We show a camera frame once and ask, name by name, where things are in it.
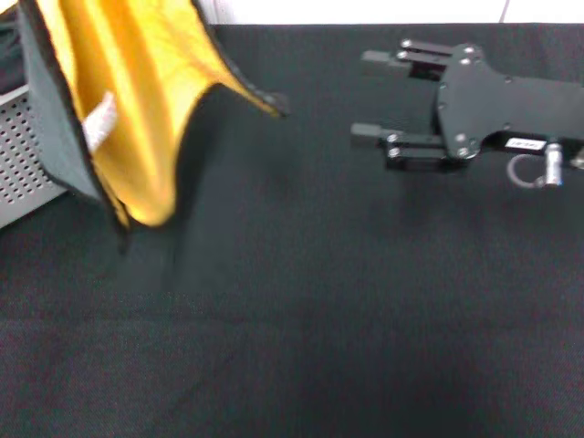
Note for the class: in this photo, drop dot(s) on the grey perforated storage box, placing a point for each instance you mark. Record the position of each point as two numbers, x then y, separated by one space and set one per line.
23 150

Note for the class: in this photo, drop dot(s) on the yellow grey towel black trim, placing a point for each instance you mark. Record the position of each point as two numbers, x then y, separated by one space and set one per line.
137 114

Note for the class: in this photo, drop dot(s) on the black tablecloth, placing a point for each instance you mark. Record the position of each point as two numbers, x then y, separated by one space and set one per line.
319 296

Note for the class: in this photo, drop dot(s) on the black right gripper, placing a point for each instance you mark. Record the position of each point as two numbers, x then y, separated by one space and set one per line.
502 114

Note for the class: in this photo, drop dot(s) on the black crumpled cloth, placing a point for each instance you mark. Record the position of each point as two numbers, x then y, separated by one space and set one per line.
9 64

